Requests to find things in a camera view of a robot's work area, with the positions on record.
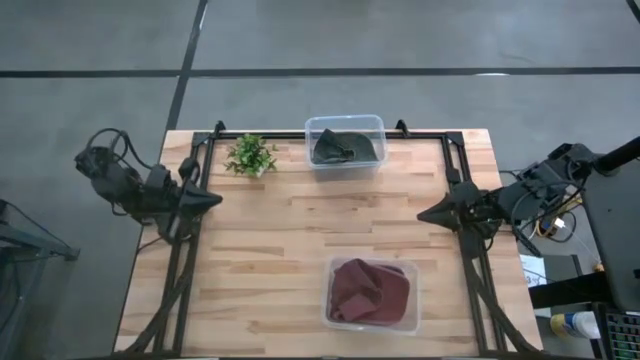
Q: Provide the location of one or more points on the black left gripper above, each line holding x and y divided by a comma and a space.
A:
190, 169

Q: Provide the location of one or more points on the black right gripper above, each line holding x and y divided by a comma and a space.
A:
487, 210

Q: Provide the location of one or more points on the large clear plastic bin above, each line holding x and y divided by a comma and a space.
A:
415, 320

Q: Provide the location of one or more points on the dark green baseball cap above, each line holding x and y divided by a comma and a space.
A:
350, 150

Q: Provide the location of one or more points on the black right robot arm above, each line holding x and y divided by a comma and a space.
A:
540, 185

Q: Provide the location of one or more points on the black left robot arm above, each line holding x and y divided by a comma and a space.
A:
120, 185

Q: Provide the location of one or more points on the green plant in white pot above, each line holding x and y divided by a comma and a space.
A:
250, 156

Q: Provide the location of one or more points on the white paper sheet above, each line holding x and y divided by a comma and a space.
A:
534, 270

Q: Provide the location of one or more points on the small clear plastic bin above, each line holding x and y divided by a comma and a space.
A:
312, 125

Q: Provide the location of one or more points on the black desk bar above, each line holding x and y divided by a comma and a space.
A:
570, 292

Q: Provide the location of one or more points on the white wipes canister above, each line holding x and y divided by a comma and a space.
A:
575, 325

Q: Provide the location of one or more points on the black monitor pole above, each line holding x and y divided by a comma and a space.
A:
620, 155

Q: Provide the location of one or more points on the grey metal cart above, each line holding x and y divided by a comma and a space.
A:
30, 245

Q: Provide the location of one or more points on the backlit keyboard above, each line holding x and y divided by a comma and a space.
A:
624, 337

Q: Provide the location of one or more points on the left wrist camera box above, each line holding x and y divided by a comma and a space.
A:
159, 177

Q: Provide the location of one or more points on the black aluminium rig frame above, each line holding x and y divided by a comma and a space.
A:
285, 135

